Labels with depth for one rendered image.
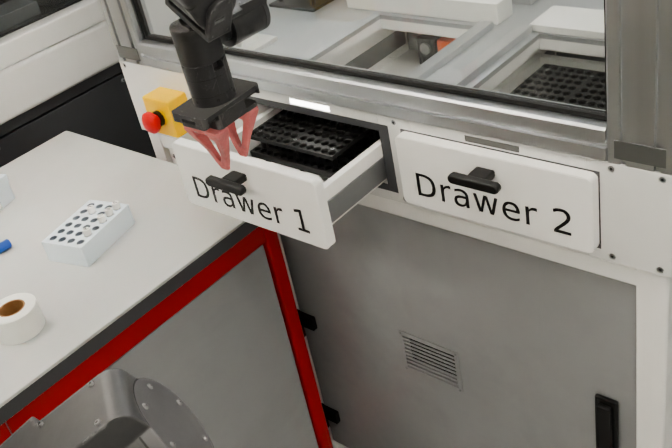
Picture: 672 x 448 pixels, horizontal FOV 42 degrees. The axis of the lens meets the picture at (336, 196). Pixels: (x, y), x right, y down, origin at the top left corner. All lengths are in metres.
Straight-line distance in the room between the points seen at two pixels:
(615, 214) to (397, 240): 0.40
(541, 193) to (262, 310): 0.61
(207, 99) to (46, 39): 0.90
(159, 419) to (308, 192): 0.74
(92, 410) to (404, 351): 1.13
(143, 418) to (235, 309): 1.06
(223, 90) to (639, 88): 0.49
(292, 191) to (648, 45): 0.49
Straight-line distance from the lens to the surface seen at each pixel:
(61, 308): 1.35
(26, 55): 1.94
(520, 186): 1.11
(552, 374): 1.35
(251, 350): 1.53
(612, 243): 1.12
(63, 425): 0.43
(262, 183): 1.20
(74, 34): 2.00
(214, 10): 1.01
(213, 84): 1.09
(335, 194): 1.19
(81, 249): 1.40
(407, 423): 1.68
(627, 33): 0.97
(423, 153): 1.18
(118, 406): 0.42
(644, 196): 1.06
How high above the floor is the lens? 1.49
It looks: 31 degrees down
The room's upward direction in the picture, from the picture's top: 12 degrees counter-clockwise
